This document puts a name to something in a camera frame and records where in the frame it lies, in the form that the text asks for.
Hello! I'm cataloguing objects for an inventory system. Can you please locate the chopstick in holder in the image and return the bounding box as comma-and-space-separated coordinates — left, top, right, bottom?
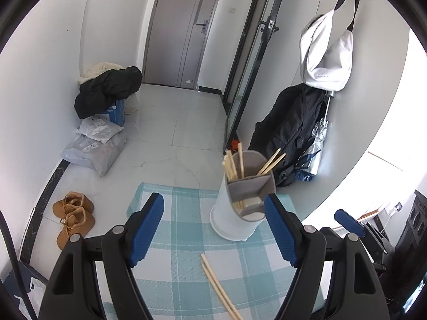
226, 150, 238, 181
222, 155, 235, 182

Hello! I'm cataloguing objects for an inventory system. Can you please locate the black jacket pile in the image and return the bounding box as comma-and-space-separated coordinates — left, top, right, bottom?
73, 65, 143, 120

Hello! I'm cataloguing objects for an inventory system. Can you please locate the white plastic parcel bag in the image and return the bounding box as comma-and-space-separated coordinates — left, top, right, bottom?
77, 116, 124, 144

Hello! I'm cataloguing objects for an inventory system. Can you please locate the chopstick on table one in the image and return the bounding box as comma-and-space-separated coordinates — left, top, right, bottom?
200, 254, 243, 320

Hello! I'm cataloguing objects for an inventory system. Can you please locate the tan boots pair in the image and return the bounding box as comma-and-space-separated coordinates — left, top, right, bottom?
52, 191, 96, 250

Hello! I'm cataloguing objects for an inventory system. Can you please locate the chopstick on table three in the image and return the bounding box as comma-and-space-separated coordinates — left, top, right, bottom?
256, 148, 281, 175

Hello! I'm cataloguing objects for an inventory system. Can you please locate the black framed glass door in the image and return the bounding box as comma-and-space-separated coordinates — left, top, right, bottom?
222, 0, 282, 150

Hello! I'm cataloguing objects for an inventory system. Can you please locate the silver folded umbrella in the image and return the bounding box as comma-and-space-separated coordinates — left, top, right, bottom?
295, 91, 335, 182

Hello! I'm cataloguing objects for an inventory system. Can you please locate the white hanging bag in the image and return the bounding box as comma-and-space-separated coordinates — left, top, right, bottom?
300, 0, 360, 92

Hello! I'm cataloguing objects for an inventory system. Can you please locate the white grey utensil holder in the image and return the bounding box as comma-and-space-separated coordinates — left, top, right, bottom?
209, 150, 276, 241

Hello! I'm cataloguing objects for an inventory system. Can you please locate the grey entrance door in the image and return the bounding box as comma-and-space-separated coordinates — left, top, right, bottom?
143, 0, 218, 90

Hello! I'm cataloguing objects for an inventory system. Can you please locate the black backpack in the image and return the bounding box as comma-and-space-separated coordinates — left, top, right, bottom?
248, 84, 327, 187

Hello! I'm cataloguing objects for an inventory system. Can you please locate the grey plastic parcel bag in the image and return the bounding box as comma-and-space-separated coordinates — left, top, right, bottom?
62, 131, 126, 176

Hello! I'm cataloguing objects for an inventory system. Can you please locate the blue white box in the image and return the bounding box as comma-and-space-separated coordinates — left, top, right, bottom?
98, 100, 124, 126

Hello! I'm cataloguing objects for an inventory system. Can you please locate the teal plaid tablecloth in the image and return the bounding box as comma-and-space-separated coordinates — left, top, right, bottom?
100, 182, 327, 320

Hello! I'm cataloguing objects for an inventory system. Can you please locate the chopstick on table two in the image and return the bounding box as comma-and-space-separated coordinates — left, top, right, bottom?
202, 264, 236, 320

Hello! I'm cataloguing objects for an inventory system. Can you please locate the chopstick in holder left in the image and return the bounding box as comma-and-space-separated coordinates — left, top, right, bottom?
222, 155, 235, 182

